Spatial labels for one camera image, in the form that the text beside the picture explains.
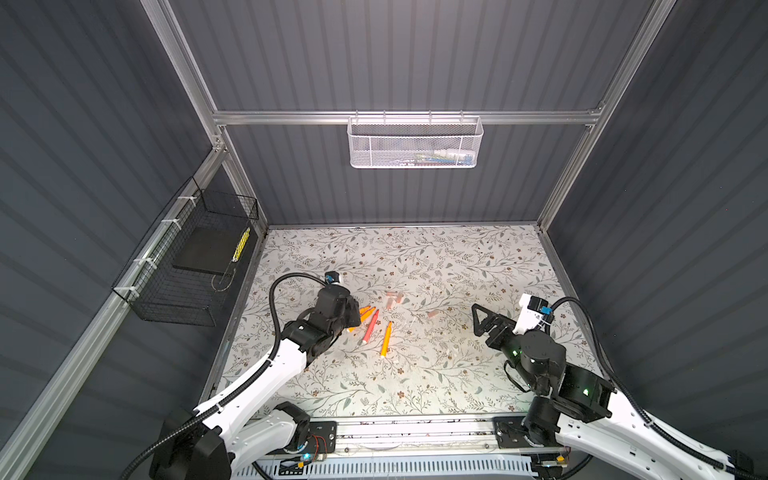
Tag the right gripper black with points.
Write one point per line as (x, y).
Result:
(504, 325)

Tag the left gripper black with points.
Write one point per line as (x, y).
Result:
(351, 308)

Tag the pink marker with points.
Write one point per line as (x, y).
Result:
(371, 327)

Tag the orange marker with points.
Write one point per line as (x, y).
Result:
(366, 313)
(387, 339)

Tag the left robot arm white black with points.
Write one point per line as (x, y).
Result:
(297, 344)

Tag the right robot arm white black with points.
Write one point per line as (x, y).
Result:
(590, 412)

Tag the yellow marker in basket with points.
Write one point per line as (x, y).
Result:
(242, 242)

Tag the black foam pad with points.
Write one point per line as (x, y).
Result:
(208, 251)

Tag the items in white basket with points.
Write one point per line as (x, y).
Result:
(449, 157)

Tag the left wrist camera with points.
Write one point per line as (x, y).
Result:
(332, 277)

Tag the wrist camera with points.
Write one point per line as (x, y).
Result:
(332, 277)
(535, 314)

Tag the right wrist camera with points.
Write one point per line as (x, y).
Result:
(535, 314)

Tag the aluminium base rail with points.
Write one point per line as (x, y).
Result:
(408, 433)

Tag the black wire mesh basket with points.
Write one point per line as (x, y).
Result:
(157, 292)

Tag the white wire mesh basket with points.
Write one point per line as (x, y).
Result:
(370, 136)

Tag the white vented cable duct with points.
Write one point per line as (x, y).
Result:
(399, 467)

